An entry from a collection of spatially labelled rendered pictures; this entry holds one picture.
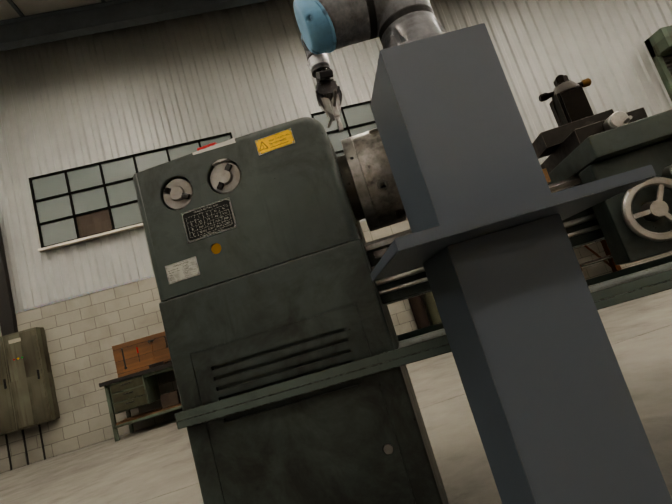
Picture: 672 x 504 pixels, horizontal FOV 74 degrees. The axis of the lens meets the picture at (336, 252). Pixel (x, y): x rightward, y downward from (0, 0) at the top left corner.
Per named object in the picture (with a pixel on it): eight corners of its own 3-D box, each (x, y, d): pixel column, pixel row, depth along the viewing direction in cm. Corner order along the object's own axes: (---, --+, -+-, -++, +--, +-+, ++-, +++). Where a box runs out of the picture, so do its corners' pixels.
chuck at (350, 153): (363, 215, 128) (334, 122, 136) (374, 241, 158) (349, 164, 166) (375, 211, 127) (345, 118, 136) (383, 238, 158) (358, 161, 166)
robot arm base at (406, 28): (468, 34, 82) (450, -12, 84) (390, 54, 81) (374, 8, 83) (447, 79, 97) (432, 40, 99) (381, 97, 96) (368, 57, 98)
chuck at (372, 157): (375, 211, 127) (345, 118, 136) (383, 238, 158) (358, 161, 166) (405, 201, 126) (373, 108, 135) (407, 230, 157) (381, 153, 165)
